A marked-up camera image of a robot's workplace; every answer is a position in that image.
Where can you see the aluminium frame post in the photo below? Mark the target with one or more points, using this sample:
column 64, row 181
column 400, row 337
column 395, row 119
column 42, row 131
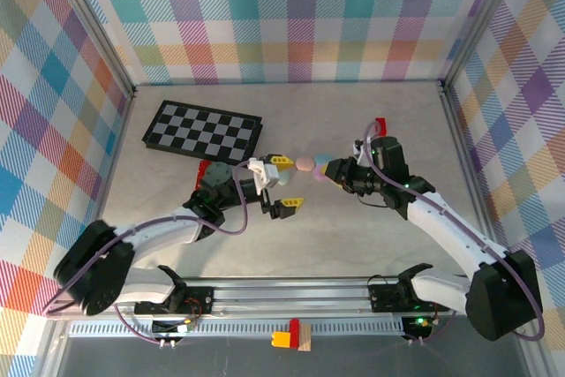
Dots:
column 480, row 19
column 98, row 28

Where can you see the aluminium side floor rail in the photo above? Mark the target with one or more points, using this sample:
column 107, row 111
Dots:
column 457, row 130
column 107, row 187

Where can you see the wooden block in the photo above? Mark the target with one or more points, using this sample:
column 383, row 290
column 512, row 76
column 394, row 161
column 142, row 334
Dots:
column 304, row 338

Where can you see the yellow toy brick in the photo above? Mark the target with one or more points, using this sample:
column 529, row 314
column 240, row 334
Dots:
column 280, row 338

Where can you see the small red block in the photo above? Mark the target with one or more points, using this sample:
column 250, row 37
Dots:
column 380, row 126

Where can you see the aluminium mounting rail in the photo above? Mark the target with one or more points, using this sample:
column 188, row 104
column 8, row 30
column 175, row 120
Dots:
column 287, row 297

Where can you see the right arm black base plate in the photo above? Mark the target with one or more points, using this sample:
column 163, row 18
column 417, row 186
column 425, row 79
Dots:
column 384, row 299

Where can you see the blue earbud charging case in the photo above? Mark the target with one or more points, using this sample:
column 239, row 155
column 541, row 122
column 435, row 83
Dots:
column 322, row 159

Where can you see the red toy brick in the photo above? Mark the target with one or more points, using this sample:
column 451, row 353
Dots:
column 294, row 328

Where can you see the black grey folding chessboard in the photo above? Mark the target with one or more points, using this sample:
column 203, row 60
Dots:
column 198, row 130

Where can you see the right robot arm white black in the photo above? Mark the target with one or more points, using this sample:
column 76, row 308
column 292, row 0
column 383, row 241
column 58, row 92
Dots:
column 450, row 236

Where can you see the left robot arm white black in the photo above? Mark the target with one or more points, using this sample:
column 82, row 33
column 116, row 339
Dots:
column 163, row 233

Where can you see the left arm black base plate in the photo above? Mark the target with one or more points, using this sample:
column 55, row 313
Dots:
column 198, row 299

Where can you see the pink earbud charging case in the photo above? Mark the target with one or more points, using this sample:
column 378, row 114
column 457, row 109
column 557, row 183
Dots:
column 304, row 163

